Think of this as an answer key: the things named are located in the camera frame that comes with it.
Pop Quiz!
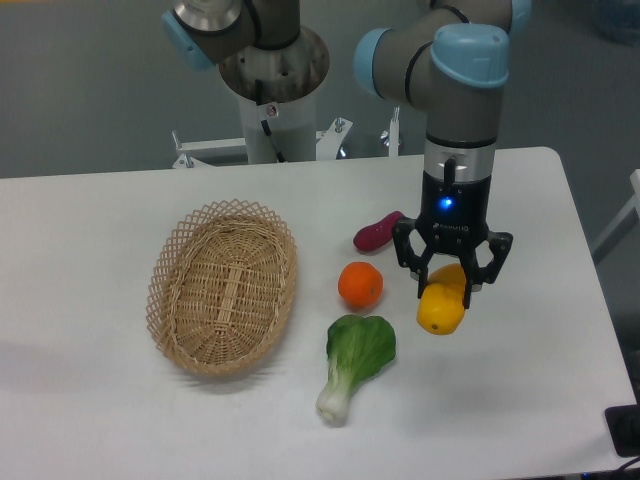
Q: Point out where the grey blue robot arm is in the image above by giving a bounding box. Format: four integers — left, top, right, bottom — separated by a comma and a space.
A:
162, 1, 531, 292

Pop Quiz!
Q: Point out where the purple sweet potato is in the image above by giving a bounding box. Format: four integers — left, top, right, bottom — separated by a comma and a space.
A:
353, 211, 404, 253

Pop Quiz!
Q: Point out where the black device at table edge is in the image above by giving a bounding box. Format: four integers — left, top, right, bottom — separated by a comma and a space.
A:
604, 404, 639, 458

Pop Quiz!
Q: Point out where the orange fruit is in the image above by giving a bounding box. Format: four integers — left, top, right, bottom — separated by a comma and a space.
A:
337, 261, 384, 309

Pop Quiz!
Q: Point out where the woven wicker basket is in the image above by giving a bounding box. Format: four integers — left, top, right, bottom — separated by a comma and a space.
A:
146, 199, 297, 376

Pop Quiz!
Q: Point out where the green bok choy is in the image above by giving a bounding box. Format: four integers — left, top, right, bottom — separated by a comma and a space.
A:
316, 314, 396, 425

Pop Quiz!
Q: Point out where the white furniture leg right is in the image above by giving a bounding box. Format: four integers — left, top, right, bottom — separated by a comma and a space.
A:
590, 169, 639, 265

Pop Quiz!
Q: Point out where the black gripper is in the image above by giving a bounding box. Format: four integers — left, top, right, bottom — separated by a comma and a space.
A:
392, 172, 514, 309

